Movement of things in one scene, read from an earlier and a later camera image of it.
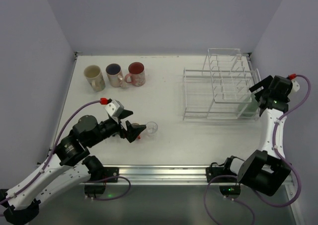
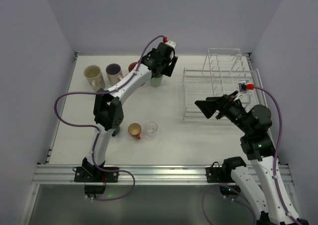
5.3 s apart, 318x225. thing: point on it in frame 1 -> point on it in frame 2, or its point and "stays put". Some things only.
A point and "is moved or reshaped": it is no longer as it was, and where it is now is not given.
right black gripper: (261, 96) -> (222, 108)
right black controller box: (232, 189) stays put
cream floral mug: (93, 74) stays put
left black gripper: (123, 126) -> (169, 67)
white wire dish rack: (221, 90) stays put
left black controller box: (96, 189) stays put
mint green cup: (248, 109) is moved or reshaped
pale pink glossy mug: (115, 75) stays put
